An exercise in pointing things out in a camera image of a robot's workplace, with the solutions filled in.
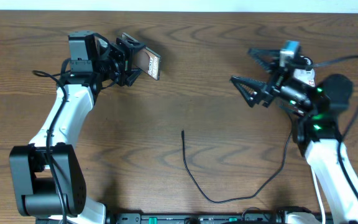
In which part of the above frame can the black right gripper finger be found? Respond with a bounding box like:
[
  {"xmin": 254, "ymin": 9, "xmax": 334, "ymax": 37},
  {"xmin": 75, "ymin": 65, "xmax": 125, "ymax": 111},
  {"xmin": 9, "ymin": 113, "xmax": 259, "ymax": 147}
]
[
  {"xmin": 248, "ymin": 48, "xmax": 282, "ymax": 73},
  {"xmin": 230, "ymin": 76, "xmax": 267, "ymax": 108}
]

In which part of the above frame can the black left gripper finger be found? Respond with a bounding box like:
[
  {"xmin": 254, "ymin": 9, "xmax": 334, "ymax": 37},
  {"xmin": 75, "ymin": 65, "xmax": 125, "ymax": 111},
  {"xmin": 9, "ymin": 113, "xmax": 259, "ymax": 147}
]
[
  {"xmin": 116, "ymin": 37, "xmax": 145, "ymax": 53},
  {"xmin": 124, "ymin": 68, "xmax": 142, "ymax": 86}
]

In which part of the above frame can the black charging cable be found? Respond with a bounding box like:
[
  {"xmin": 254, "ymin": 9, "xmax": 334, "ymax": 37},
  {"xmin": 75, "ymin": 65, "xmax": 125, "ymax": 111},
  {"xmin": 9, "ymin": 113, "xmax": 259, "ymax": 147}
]
[{"xmin": 181, "ymin": 108, "xmax": 293, "ymax": 204}]

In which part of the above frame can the smartphone with Galaxy screen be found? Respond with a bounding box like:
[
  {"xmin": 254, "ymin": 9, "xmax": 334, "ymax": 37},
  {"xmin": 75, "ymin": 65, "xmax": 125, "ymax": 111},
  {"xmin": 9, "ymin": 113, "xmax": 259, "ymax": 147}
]
[{"xmin": 121, "ymin": 32, "xmax": 161, "ymax": 81}]

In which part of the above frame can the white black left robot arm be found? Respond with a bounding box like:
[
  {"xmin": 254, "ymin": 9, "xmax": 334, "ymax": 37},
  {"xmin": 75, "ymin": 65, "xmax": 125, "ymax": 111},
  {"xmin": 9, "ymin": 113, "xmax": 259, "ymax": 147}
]
[{"xmin": 9, "ymin": 30, "xmax": 145, "ymax": 223}]

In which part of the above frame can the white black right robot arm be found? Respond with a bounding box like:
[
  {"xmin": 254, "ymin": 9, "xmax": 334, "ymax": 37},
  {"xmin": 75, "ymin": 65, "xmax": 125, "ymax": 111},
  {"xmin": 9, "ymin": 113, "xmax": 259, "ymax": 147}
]
[{"xmin": 231, "ymin": 47, "xmax": 358, "ymax": 223}]

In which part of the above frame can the white power strip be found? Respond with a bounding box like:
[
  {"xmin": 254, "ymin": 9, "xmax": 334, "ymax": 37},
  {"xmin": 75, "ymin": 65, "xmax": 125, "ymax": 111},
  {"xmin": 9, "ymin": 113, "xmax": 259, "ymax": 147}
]
[{"xmin": 293, "ymin": 55, "xmax": 315, "ymax": 86}]

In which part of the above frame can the white power strip cord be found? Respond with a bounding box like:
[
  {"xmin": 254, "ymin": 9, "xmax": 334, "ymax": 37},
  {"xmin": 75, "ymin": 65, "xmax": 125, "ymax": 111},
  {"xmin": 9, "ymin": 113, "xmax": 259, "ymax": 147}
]
[{"xmin": 310, "ymin": 166, "xmax": 326, "ymax": 224}]

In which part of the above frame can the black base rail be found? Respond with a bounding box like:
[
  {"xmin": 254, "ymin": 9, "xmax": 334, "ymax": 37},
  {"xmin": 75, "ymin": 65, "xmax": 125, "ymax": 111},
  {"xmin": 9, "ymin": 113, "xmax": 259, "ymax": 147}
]
[{"xmin": 35, "ymin": 207, "xmax": 335, "ymax": 224}]

